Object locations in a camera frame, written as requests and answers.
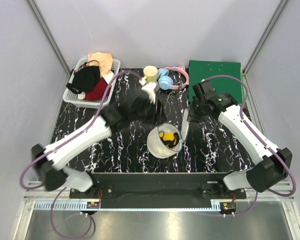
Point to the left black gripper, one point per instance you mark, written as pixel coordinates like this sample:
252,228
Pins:
159,116

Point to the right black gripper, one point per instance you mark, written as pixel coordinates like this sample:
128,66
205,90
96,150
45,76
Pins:
192,116

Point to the yellow bra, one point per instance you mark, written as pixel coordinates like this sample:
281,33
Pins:
169,139

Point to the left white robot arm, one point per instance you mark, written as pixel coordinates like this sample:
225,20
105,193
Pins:
53,159

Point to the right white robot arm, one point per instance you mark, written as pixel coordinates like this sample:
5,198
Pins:
271,163

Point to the red lace bra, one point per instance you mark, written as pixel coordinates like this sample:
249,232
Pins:
98,91

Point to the beige bra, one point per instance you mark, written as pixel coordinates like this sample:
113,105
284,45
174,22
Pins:
102,60

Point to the black bra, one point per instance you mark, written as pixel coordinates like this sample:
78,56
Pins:
85,78

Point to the blue pink cat headphones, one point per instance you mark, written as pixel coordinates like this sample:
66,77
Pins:
166,83

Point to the yellow mug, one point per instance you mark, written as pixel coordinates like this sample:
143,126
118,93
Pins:
150,74

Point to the green folder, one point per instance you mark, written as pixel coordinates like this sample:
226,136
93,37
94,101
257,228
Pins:
199,70

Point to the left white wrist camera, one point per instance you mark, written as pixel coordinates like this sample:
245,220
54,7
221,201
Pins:
151,88

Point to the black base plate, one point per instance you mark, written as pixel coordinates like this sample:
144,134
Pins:
156,191

